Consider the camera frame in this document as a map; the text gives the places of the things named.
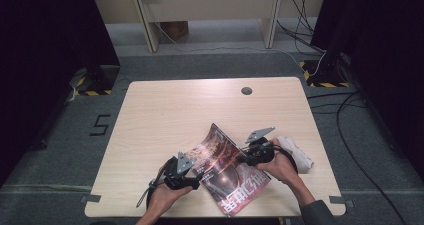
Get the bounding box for grey tape strip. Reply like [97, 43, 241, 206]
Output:
[329, 195, 355, 209]
[80, 194, 102, 204]

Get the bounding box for black floor cables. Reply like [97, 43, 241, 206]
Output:
[306, 90, 408, 225]

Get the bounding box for black yellow striped stand base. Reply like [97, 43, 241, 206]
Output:
[299, 59, 351, 89]
[69, 64, 121, 97]

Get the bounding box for red cover magazine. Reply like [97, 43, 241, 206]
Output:
[184, 123, 272, 218]

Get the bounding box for black hanging cables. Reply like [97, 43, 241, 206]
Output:
[276, 0, 326, 54]

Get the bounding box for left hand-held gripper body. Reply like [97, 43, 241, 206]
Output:
[163, 151, 201, 190]

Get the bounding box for brown cardboard box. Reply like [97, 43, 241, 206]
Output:
[159, 20, 189, 40]

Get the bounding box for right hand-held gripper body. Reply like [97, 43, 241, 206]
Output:
[241, 126, 276, 167]

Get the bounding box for beige cloth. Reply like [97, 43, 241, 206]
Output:
[276, 135, 314, 175]

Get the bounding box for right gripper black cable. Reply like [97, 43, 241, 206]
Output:
[273, 144, 299, 173]

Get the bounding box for person's right hand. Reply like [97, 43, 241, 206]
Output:
[256, 138, 300, 186]

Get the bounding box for black curtain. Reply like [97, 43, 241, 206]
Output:
[309, 0, 424, 179]
[0, 0, 121, 188]

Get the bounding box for person's left hand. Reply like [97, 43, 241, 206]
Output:
[146, 164, 194, 219]

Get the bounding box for beige wooden desk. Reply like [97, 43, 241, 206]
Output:
[89, 0, 329, 54]

